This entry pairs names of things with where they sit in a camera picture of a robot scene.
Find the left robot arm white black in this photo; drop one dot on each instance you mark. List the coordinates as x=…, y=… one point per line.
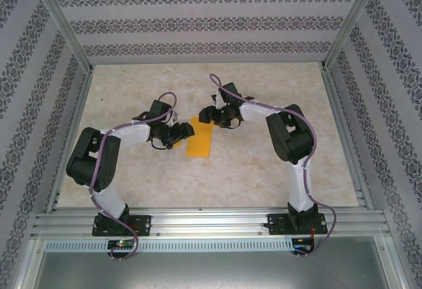
x=85, y=163

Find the aluminium frame post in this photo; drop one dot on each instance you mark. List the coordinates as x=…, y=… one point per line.
x=62, y=21
x=354, y=18

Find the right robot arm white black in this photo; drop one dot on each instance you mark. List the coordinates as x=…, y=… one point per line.
x=290, y=137

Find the black base plate right arm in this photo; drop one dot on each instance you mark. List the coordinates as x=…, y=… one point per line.
x=277, y=223

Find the aluminium mounting rail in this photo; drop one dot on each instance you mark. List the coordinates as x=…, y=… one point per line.
x=211, y=219

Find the orange paper sheet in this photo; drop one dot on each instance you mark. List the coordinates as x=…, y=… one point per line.
x=199, y=144

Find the circuit board with green light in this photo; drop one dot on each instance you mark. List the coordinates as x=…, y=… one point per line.
x=120, y=244

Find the grey metal sheet panel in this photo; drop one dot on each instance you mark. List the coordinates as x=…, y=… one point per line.
x=211, y=269

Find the black base plate left arm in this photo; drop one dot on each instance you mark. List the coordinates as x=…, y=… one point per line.
x=141, y=224

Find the aluminium side rail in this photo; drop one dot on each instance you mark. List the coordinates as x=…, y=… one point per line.
x=67, y=144
x=347, y=137

